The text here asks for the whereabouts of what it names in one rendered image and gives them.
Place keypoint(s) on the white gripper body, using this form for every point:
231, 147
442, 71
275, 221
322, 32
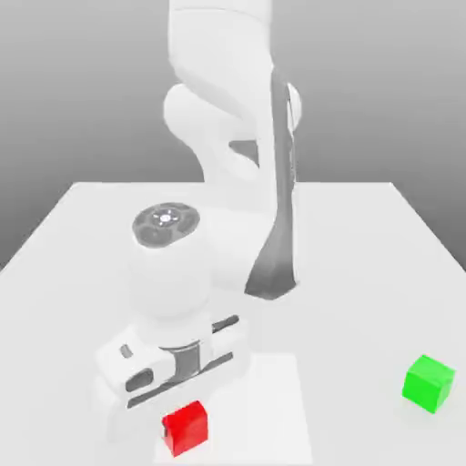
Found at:
149, 409

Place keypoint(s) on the small green cube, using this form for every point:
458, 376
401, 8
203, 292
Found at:
427, 384

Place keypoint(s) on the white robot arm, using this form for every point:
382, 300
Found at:
218, 109

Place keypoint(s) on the small red cube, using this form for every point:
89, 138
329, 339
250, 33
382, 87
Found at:
185, 429

